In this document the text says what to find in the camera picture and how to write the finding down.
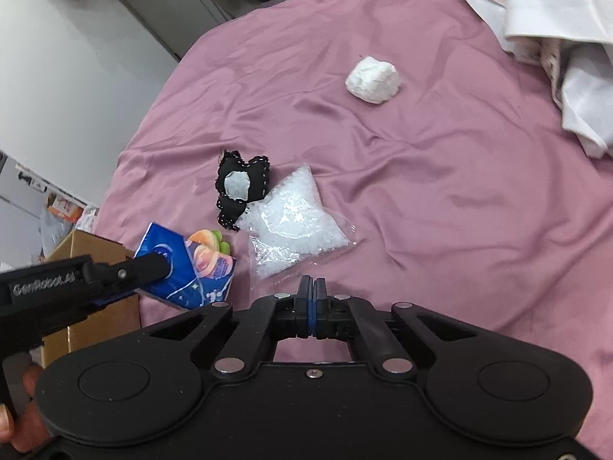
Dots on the black cloth with white trim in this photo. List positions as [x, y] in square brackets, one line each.
[234, 165]

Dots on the white crumpled tissue ball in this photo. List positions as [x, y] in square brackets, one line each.
[373, 79]

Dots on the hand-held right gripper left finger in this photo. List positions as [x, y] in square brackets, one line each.
[303, 314]

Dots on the grey desk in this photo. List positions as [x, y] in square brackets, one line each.
[191, 5]

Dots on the person's left hand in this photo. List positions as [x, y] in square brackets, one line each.
[21, 433]

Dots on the pink bedsheet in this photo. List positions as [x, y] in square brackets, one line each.
[431, 211]

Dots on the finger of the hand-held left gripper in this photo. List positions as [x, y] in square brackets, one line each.
[139, 268]

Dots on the clear bag of white beads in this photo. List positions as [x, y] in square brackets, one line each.
[292, 230]

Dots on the white cabinet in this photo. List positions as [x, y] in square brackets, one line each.
[72, 81]

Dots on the orange printed package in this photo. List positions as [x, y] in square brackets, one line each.
[64, 208]

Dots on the brown cardboard box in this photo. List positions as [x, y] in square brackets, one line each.
[91, 249]

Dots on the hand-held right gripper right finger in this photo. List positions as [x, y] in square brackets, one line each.
[319, 314]

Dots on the blue snack packet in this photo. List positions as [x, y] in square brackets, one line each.
[160, 244]

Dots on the white garment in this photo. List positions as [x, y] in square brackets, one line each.
[574, 14]

